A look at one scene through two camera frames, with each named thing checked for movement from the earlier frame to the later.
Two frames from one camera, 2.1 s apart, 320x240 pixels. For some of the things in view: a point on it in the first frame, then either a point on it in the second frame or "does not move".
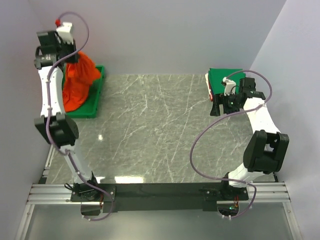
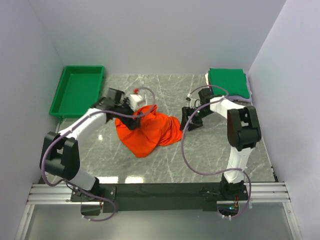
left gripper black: [72, 46] -> [131, 123]
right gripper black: [219, 99] -> [186, 111]
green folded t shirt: [216, 76] does not move
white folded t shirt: [206, 76] does not move
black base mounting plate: [133, 198] does not move
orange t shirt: [78, 77] -> [155, 131]
